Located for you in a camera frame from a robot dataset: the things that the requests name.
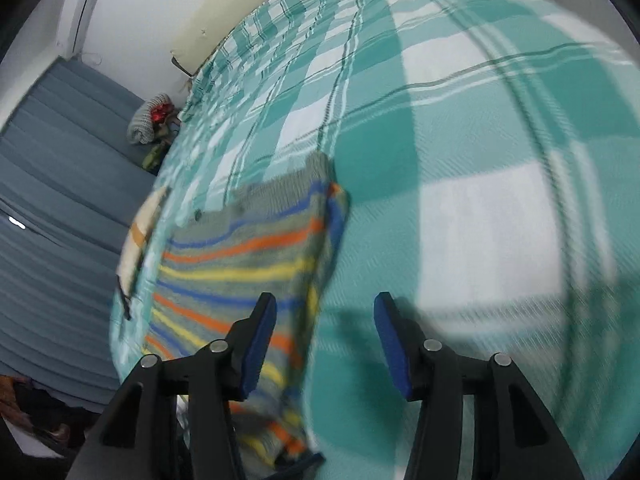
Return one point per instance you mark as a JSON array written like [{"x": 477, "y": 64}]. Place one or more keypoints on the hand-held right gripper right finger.
[{"x": 392, "y": 345}]

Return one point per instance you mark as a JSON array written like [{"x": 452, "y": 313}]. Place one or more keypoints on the pile of clothes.
[{"x": 150, "y": 122}]

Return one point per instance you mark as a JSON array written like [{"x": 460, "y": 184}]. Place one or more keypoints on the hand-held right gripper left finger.
[{"x": 257, "y": 345}]

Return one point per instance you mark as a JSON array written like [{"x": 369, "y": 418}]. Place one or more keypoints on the cream padded headboard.
[{"x": 235, "y": 15}]

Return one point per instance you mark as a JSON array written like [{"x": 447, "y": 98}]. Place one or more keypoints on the folded cream cloth orange stripe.
[{"x": 140, "y": 240}]

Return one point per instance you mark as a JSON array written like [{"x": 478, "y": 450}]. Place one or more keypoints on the white air conditioner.
[{"x": 77, "y": 17}]

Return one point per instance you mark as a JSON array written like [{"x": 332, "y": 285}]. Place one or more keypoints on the blue-grey curtain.
[{"x": 55, "y": 220}]

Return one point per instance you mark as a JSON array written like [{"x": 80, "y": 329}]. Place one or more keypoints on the teal plaid blanket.
[{"x": 475, "y": 160}]

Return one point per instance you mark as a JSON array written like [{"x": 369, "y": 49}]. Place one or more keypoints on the dark cloth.
[{"x": 45, "y": 417}]

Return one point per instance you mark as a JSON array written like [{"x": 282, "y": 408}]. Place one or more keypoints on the striped knit sweater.
[{"x": 235, "y": 270}]

